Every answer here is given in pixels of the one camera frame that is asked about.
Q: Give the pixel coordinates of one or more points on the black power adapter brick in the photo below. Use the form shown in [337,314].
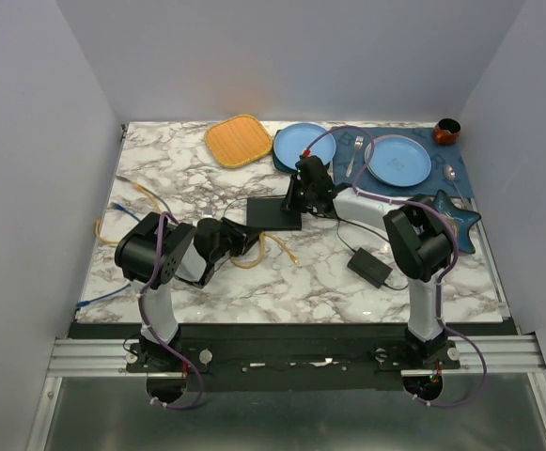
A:
[370,268]

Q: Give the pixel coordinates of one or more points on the silver fork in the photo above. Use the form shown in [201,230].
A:
[358,143]

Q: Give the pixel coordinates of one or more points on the blue star shaped dish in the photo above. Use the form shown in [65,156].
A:
[461,220]

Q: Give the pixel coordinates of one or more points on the black network switch box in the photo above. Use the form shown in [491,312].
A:
[266,214]

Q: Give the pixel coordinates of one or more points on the light blue plate right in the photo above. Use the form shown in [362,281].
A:
[398,161]

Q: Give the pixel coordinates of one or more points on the light blue plate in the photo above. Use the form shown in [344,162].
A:
[292,141]
[398,161]

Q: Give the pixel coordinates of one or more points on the red brown lacquer cup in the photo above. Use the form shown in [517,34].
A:
[446,132]

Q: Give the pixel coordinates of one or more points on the dark teal coaster under plate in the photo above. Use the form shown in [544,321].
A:
[282,165]

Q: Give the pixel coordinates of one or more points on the silver spoon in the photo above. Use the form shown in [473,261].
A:
[450,175]

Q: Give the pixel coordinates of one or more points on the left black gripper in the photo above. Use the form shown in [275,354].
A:
[243,238]

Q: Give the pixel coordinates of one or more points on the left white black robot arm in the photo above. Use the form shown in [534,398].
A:
[160,248]

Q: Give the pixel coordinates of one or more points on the light blue plate left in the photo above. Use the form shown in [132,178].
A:
[292,141]

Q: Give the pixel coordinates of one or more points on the aluminium rail frame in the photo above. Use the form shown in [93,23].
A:
[105,358]

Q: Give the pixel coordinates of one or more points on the orange woven square mat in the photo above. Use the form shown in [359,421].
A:
[238,141]

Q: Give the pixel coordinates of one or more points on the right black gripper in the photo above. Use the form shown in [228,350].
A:
[288,201]

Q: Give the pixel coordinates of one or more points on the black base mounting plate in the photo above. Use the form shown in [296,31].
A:
[216,358]

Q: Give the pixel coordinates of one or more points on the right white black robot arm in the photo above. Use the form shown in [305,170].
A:
[423,244]

